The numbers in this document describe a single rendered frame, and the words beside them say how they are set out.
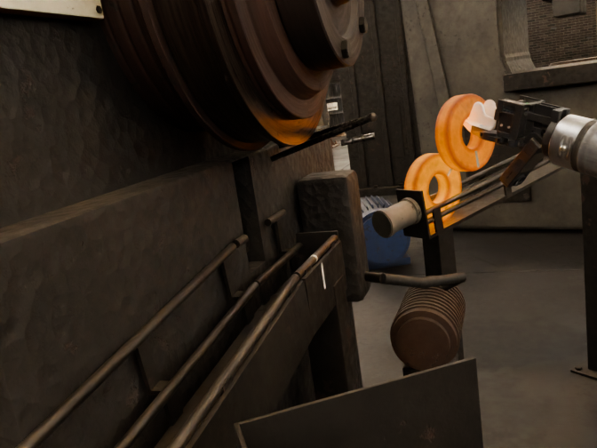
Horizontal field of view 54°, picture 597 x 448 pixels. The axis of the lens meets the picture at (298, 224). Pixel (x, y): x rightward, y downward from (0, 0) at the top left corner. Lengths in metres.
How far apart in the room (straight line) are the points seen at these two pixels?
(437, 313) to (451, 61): 2.53
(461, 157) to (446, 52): 2.35
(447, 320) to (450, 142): 0.34
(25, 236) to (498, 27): 3.13
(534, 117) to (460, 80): 2.39
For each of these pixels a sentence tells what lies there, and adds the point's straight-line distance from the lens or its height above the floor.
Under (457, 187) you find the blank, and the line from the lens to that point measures 1.37.
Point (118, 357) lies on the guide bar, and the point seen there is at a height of 0.73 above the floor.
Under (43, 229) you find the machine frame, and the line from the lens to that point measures 0.55.
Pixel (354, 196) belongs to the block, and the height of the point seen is 0.76.
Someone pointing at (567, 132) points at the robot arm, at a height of 0.82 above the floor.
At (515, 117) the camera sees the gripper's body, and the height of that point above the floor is 0.85.
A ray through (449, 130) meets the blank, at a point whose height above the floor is 0.84.
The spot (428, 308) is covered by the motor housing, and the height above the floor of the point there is 0.53.
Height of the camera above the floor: 0.95
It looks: 12 degrees down
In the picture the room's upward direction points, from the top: 8 degrees counter-clockwise
